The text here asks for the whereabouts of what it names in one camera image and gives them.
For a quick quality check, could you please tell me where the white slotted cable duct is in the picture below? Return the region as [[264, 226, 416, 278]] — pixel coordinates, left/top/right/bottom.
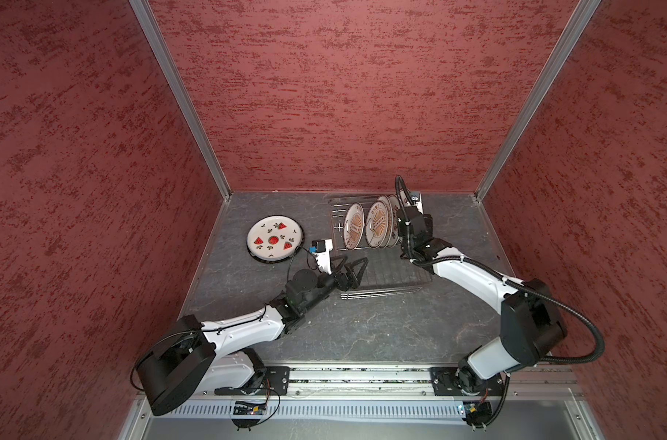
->
[[166, 400, 465, 425]]

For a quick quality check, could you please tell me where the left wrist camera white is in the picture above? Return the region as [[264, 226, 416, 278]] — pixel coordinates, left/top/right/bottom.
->
[[309, 239, 333, 274]]

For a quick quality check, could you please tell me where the watermelon pattern plate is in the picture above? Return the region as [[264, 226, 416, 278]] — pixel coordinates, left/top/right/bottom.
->
[[247, 215, 305, 262]]

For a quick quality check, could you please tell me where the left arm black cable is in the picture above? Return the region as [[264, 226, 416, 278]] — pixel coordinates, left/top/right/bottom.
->
[[129, 241, 323, 392]]

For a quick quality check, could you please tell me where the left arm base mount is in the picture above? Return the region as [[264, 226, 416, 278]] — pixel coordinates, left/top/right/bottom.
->
[[214, 366, 291, 397]]

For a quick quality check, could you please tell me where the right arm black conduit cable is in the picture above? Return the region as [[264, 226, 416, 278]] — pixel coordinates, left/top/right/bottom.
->
[[395, 174, 606, 430]]

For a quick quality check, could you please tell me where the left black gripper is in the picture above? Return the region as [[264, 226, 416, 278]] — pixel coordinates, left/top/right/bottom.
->
[[300, 252, 368, 313]]

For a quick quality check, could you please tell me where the sunburst green rim plate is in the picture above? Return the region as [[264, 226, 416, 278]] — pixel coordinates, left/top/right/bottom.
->
[[364, 199, 389, 249]]

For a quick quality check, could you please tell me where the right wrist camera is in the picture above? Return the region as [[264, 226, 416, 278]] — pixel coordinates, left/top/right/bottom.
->
[[405, 192, 423, 213]]

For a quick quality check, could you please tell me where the metal wire dish rack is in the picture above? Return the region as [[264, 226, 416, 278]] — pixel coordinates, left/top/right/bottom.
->
[[328, 194, 432, 299]]

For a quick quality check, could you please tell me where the corner aluminium profile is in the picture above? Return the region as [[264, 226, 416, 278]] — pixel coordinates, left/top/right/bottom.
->
[[474, 0, 601, 204], [129, 0, 232, 202]]

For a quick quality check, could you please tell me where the aluminium front rail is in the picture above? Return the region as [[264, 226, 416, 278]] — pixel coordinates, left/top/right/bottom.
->
[[177, 359, 584, 405]]

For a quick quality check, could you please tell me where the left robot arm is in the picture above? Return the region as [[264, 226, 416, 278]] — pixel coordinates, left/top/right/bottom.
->
[[130, 257, 368, 416]]

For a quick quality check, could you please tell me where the right corner aluminium profile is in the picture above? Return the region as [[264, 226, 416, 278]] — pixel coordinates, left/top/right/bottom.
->
[[474, 0, 601, 204]]

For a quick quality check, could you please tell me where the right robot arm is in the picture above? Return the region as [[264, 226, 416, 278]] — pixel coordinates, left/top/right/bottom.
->
[[397, 207, 567, 395]]

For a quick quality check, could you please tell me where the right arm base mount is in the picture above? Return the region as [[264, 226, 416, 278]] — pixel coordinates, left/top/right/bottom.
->
[[429, 367, 505, 397]]

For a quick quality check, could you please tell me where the small sunburst plate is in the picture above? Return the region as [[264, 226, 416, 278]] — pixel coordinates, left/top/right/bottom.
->
[[342, 203, 364, 250]]

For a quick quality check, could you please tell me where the left corner aluminium profile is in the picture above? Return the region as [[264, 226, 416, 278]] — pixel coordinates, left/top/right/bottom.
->
[[129, 0, 232, 202]]

